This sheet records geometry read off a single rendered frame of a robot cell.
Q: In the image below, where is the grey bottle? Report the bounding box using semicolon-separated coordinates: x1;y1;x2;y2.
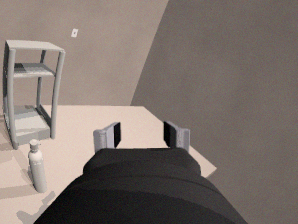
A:
28;139;47;193

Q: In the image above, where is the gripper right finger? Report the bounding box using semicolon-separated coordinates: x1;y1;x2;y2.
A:
163;121;190;153

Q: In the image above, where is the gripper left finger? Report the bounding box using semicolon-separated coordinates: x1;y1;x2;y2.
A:
93;122;121;153

